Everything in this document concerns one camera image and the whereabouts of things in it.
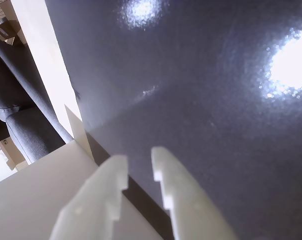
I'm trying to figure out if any dark grey sofa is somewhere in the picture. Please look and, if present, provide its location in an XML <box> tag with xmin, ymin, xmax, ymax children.
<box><xmin>0</xmin><ymin>31</ymin><xmax>75</xmax><ymax>165</ymax></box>

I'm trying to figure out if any black table mat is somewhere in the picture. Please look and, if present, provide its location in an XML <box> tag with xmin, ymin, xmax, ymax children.
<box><xmin>44</xmin><ymin>0</ymin><xmax>302</xmax><ymax>240</ymax></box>

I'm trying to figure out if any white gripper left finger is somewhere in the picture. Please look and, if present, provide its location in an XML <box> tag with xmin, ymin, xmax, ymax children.
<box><xmin>49</xmin><ymin>154</ymin><xmax>129</xmax><ymax>240</ymax></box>

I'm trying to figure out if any brown cardboard box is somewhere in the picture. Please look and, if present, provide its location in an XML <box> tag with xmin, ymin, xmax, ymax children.
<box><xmin>0</xmin><ymin>19</ymin><xmax>25</xmax><ymax>46</ymax></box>

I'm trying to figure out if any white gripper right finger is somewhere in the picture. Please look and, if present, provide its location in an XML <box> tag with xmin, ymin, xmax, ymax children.
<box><xmin>150</xmin><ymin>146</ymin><xmax>240</xmax><ymax>240</ymax></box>

